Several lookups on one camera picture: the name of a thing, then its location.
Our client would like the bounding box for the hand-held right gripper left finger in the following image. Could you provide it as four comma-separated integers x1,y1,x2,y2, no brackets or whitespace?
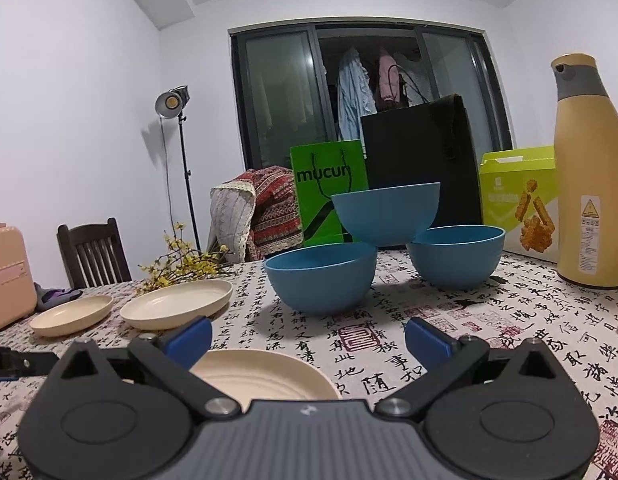
53,316,242,424

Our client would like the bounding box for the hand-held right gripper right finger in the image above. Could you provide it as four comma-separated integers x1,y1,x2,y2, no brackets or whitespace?
374,317,563,421

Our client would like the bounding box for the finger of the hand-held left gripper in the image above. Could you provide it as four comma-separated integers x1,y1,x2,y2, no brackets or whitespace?
0,348,60,381

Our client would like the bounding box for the cream plate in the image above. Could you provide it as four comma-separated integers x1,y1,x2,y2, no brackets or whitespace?
30,294,114,337
189,349,342,413
120,279,234,331

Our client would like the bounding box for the blue bowl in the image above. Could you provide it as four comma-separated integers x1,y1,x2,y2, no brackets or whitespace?
406,225,506,291
264,242,378,316
332,182,442,247

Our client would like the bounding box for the yellow flower branch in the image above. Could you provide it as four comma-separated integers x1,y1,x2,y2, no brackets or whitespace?
135,221,234,296

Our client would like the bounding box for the purple grey cloth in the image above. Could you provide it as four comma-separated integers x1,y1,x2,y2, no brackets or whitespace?
34,282,84,313

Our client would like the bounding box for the beige hard suitcase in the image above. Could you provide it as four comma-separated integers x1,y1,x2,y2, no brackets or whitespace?
0,222,38,336

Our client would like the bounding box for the calligraphy printed tablecloth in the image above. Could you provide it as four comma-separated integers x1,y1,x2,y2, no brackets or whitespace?
0,247,618,480

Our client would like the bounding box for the white quilted blanket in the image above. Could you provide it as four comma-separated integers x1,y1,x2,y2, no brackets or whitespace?
207,180,257,263

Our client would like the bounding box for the dark wooden chair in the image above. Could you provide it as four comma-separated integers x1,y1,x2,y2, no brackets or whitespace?
57,218,133,290

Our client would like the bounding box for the red patterned blanket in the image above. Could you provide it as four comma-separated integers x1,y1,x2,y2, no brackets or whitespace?
236,165,306,261

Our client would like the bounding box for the yellow-green snack box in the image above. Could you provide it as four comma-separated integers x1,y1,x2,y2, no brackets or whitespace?
478,146,560,265

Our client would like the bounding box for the green paper bag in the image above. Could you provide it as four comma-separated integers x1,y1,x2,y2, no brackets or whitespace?
290,139,370,248

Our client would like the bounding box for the black paper bag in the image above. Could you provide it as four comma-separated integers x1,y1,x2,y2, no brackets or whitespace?
360,62,484,248

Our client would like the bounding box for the yellow bottle with grey cap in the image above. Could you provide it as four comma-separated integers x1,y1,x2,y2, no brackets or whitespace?
550,53,618,289

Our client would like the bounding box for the studio light on stand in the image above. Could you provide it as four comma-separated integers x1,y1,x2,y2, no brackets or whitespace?
155,85,202,253

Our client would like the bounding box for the hanging light blue shirt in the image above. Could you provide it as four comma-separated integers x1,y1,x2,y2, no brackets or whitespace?
336,47,377,142

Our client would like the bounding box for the black framed glass door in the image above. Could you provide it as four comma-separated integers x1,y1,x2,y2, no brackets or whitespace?
229,16,517,171

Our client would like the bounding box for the hanging pink jacket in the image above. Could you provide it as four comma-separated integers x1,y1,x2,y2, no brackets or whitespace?
376,52,404,111

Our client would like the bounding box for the hanging white garment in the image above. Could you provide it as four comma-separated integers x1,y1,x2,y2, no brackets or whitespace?
393,49,424,73

